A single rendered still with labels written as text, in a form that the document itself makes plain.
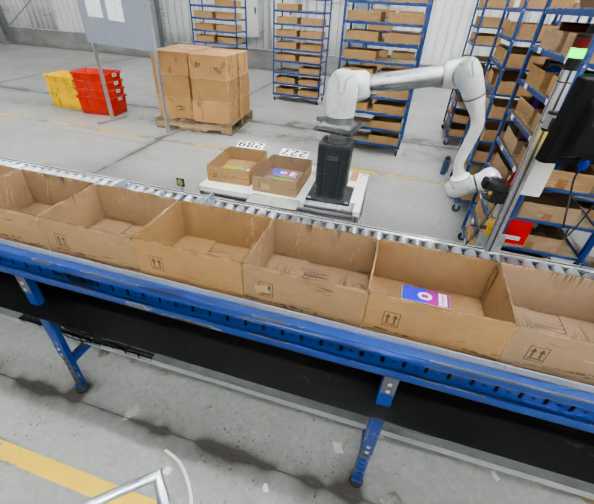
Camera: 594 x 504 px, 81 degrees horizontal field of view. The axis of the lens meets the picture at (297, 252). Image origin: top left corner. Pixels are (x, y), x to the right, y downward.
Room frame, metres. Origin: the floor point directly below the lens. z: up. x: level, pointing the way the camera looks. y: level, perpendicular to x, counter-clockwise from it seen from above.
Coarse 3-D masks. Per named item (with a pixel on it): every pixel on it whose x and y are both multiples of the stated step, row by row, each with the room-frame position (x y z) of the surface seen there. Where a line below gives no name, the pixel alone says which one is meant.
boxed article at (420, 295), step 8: (408, 288) 0.94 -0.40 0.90; (416, 288) 0.94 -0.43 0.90; (408, 296) 0.90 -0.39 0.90; (416, 296) 0.90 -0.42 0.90; (424, 296) 0.90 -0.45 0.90; (432, 296) 0.91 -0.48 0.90; (440, 296) 0.91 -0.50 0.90; (448, 296) 0.91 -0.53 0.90; (432, 304) 0.87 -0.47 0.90; (440, 304) 0.87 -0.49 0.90; (448, 304) 0.87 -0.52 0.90
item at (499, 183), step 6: (486, 180) 1.51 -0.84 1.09; (492, 180) 1.50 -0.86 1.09; (498, 180) 1.50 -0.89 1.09; (504, 180) 1.52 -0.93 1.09; (486, 186) 1.50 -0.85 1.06; (492, 186) 1.49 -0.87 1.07; (498, 186) 1.49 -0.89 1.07; (504, 186) 1.48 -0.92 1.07; (492, 192) 1.51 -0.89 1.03; (498, 192) 1.49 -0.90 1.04; (504, 192) 1.48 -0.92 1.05; (492, 198) 1.50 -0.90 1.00; (498, 198) 1.49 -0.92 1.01
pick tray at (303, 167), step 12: (276, 156) 2.31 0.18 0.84; (288, 156) 2.29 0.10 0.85; (264, 168) 2.15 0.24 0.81; (276, 168) 2.29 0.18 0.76; (288, 168) 2.28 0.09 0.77; (300, 168) 2.26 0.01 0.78; (252, 180) 1.95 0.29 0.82; (264, 180) 1.93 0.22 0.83; (276, 180) 1.91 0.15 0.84; (300, 180) 1.96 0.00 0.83; (264, 192) 1.93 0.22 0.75; (276, 192) 1.91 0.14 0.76; (288, 192) 1.89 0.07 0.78
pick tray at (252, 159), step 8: (224, 152) 2.32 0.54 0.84; (232, 152) 2.42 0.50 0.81; (240, 152) 2.41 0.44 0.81; (248, 152) 2.39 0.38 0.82; (256, 152) 2.38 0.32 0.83; (264, 152) 2.37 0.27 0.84; (216, 160) 2.19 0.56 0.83; (224, 160) 2.31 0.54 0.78; (232, 160) 2.39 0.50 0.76; (240, 160) 2.39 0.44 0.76; (248, 160) 2.39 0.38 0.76; (256, 160) 2.38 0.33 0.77; (264, 160) 2.29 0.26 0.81; (208, 168) 2.05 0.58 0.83; (216, 168) 2.04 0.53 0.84; (224, 168) 2.03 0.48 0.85; (248, 168) 2.26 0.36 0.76; (256, 168) 2.13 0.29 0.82; (208, 176) 2.05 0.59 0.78; (216, 176) 2.04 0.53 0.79; (224, 176) 2.03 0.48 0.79; (232, 176) 2.02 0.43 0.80; (240, 176) 2.01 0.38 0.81; (248, 176) 2.00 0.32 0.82; (240, 184) 2.01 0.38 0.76; (248, 184) 2.00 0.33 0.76
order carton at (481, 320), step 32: (384, 256) 1.02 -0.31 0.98; (416, 256) 0.99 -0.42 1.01; (448, 256) 0.97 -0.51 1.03; (384, 288) 0.95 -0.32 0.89; (448, 288) 0.95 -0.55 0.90; (480, 288) 0.93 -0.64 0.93; (384, 320) 0.73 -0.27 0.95; (416, 320) 0.71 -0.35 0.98; (448, 320) 0.69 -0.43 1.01; (480, 320) 0.67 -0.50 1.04; (512, 320) 0.68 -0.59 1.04; (480, 352) 0.66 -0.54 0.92
